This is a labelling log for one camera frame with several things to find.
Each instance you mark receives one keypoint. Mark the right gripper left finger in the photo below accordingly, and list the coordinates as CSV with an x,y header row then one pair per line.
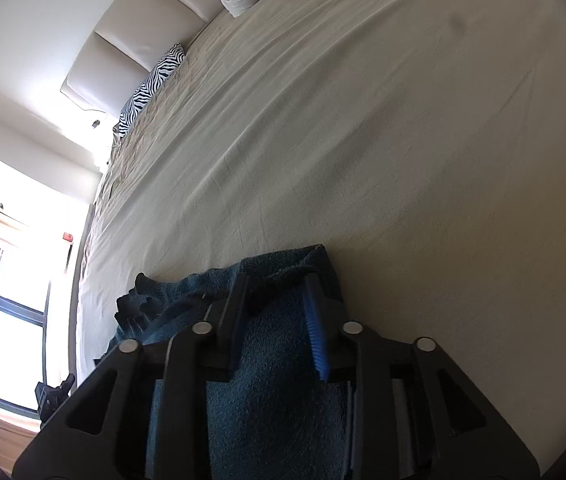
x,y
142,413

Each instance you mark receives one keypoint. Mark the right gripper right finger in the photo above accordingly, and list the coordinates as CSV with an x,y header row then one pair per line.
x,y
412,413

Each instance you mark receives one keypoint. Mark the dark teal knit sweater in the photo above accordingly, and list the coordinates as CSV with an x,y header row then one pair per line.
x,y
275,419

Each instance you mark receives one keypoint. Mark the dark framed window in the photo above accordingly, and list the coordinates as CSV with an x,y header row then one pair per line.
x,y
24,295

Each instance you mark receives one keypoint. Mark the beige bed sheet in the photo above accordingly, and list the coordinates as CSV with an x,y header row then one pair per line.
x,y
422,142

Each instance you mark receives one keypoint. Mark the zebra print pillow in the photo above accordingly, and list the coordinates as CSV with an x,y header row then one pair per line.
x,y
160,73

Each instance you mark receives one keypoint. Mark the cream padded headboard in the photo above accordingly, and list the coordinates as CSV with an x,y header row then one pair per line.
x,y
127,43

